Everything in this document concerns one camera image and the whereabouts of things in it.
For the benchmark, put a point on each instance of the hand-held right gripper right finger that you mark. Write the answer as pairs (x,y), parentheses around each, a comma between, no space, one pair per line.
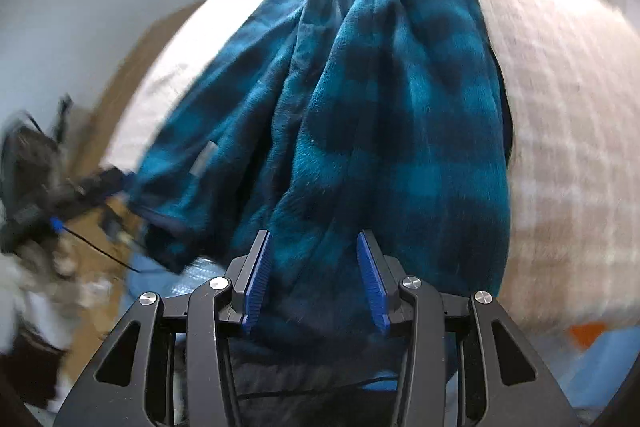
(374,279)

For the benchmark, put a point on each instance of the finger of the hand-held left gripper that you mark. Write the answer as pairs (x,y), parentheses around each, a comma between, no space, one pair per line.
(102,184)

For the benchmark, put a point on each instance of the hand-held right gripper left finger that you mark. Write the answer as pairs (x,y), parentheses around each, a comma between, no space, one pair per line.
(256,277)

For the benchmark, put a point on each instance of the teal plaid fleece jacket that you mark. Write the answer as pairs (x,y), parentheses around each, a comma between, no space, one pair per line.
(375,107)

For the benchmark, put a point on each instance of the person's left forearm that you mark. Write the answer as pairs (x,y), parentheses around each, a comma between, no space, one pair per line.
(35,372)

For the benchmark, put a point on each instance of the person's left hand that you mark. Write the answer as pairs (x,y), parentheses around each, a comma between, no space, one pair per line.
(25,297)

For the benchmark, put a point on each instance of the dark grey cloth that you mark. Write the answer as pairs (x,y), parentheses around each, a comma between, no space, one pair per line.
(310,382)

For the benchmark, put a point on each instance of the orange item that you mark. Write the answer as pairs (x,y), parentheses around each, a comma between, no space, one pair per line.
(587,336)

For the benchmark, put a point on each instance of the light blue sheet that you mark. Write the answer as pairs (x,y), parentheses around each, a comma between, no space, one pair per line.
(575,377)

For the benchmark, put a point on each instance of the bed with beige plaid sheet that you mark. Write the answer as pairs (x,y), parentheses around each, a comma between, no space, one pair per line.
(560,132)

